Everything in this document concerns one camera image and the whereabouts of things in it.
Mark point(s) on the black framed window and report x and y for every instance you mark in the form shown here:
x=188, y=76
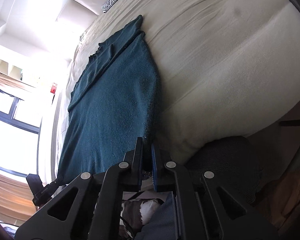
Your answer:
x=19, y=134

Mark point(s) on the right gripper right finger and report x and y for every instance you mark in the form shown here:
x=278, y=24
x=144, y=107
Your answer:
x=207, y=208

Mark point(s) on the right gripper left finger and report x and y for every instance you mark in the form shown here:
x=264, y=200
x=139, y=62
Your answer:
x=90, y=206

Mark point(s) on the red box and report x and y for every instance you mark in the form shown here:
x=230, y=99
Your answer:
x=53, y=89

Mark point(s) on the brown curtain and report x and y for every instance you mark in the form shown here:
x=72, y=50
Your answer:
x=15, y=199

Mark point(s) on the dark green knit sweater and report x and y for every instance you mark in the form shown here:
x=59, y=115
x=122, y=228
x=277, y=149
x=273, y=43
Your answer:
x=115, y=101

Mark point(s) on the beige bed sheet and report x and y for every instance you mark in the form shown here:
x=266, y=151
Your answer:
x=227, y=67

